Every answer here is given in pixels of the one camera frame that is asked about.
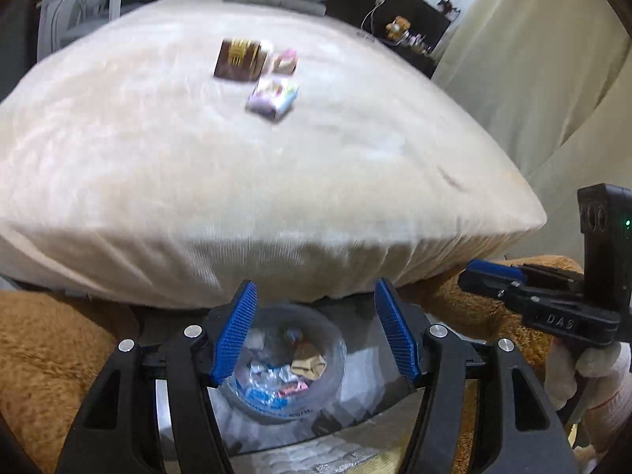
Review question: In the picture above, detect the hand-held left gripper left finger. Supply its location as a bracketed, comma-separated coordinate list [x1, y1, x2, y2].
[54, 280, 258, 474]

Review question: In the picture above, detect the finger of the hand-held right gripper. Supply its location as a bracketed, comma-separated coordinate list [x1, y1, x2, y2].
[466, 259, 586, 290]
[458, 273, 539, 319]

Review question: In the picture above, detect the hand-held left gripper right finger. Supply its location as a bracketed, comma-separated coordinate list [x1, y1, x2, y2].
[374, 277, 578, 474]

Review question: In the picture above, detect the brown paper bag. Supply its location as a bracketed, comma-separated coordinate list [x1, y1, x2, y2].
[290, 353, 327, 381]

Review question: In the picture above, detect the bin with clear plastic liner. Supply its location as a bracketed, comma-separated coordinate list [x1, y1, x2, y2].
[207, 303, 349, 423]

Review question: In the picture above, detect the person's right hand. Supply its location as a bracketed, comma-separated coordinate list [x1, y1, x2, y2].
[545, 340, 632, 425]

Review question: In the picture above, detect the beige plush bed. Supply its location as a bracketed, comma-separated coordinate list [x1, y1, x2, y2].
[0, 0, 548, 309]

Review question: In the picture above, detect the beige curtain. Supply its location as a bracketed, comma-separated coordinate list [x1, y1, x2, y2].
[432, 0, 632, 267]

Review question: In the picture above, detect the brown plush fabric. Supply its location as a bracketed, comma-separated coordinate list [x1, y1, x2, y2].
[0, 254, 632, 474]

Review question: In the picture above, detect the black nightstand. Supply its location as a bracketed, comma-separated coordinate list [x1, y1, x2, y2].
[395, 42, 438, 78]

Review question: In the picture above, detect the purple and white packet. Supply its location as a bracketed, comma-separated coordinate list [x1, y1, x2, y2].
[245, 77, 300, 122]

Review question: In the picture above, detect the cluster of small bottles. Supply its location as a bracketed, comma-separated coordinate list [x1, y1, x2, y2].
[405, 30, 433, 53]

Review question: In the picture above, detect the brown teddy bear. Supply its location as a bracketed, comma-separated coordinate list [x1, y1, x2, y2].
[385, 16, 410, 40]

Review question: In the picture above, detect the brown box with gold print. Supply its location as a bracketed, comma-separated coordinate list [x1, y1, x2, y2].
[213, 37, 271, 82]

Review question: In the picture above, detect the small pink box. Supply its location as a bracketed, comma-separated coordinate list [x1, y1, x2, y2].
[273, 49, 299, 74]

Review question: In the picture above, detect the grey folded quilt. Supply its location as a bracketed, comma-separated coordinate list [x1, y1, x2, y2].
[222, 0, 327, 17]

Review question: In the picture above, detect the white charger cable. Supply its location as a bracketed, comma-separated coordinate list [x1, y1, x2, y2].
[360, 0, 387, 35]

